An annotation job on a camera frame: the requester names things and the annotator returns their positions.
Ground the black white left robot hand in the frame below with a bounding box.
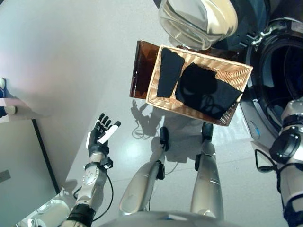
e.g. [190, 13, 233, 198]
[85, 113, 122, 161]

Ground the black garment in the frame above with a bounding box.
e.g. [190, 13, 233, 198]
[175, 62, 243, 120]
[156, 48, 186, 98]

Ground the round glass washing machine door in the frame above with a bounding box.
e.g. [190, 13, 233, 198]
[153, 0, 239, 51]

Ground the dark grey washing machine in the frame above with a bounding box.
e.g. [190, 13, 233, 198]
[231, 0, 303, 152]

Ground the black edged white board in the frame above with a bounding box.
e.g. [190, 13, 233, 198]
[0, 118, 61, 227]

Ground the white cylindrical device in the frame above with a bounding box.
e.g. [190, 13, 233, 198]
[23, 200, 72, 227]

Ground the folded black garment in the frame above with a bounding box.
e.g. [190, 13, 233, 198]
[156, 48, 186, 98]

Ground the silver robot torso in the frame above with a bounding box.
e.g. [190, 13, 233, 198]
[99, 211, 240, 227]

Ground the silver right robot leg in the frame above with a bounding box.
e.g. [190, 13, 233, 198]
[190, 122, 224, 219]

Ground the rectangular wicker laundry basket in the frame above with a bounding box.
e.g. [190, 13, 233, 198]
[145, 44, 254, 127]

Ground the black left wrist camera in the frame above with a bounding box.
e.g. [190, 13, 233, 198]
[100, 156, 114, 170]

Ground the thin floor cable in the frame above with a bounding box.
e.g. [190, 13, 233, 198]
[131, 115, 157, 139]

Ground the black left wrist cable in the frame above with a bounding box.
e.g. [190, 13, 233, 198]
[73, 167, 115, 222]

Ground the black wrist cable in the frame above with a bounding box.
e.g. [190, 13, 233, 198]
[254, 148, 285, 195]
[73, 167, 115, 222]

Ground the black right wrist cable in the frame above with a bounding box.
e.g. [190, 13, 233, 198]
[254, 148, 285, 195]

